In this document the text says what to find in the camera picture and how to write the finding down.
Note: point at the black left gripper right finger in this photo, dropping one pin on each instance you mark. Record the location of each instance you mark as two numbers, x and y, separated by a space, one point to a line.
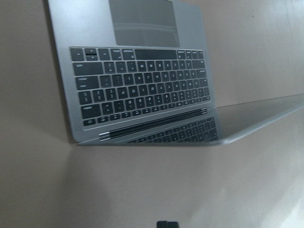
172 224

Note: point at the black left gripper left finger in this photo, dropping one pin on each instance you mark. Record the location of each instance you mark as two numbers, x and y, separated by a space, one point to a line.
162 224

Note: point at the grey laptop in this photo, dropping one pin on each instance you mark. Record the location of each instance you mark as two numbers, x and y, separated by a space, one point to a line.
137 71

